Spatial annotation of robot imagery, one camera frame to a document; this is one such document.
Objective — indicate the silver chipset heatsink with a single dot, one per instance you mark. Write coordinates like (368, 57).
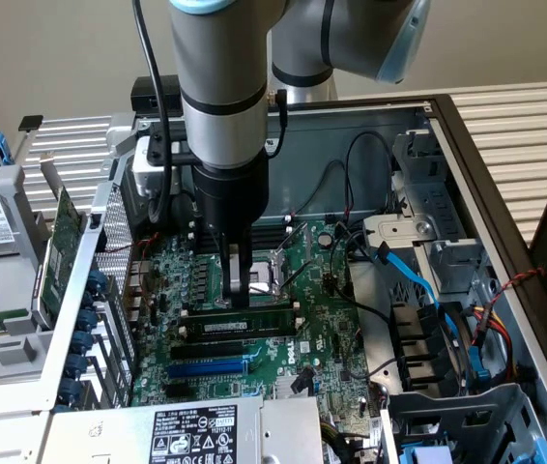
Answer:
(285, 386)

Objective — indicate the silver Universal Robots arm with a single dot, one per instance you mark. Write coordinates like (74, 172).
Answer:
(220, 72)

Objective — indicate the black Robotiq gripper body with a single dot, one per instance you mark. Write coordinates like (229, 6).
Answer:
(230, 193)

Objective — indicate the metal disk bay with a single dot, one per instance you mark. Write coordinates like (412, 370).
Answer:
(438, 208)

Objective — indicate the black table end cap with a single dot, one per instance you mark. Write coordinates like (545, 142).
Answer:
(30, 123)

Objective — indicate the blue disk caddy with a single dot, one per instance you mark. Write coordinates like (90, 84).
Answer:
(0, 145)

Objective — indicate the green graphics card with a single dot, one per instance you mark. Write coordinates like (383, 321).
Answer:
(58, 251)

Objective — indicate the blue expansion slot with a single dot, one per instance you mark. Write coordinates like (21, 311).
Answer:
(206, 369)

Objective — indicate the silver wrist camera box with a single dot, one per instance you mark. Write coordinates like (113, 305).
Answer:
(145, 171)

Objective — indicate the metal socket cover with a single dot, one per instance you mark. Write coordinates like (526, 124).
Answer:
(297, 241)

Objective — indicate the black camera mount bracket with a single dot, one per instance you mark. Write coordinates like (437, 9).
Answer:
(179, 157)

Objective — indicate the open grey PC case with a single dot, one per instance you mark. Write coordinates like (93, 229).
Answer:
(312, 169)

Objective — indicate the coin cell battery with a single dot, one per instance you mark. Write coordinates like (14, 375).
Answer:
(324, 238)

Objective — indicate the black box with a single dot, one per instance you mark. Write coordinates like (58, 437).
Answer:
(145, 94)

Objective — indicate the green Dell motherboard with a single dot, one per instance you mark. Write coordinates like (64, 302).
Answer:
(322, 309)

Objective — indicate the CPU socket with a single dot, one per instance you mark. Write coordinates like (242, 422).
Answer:
(264, 275)

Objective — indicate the grey drive cage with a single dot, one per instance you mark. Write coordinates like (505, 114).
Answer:
(471, 415)

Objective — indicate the short black expansion slot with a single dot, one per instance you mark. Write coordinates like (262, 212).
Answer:
(177, 391)

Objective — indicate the blue slot latch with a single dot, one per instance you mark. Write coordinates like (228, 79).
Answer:
(76, 366)
(69, 390)
(89, 321)
(98, 285)
(82, 341)

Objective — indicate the long black expansion slot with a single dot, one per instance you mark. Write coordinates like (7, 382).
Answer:
(206, 350)

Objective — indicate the silver power supply unit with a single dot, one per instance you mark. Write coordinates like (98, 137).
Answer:
(109, 435)

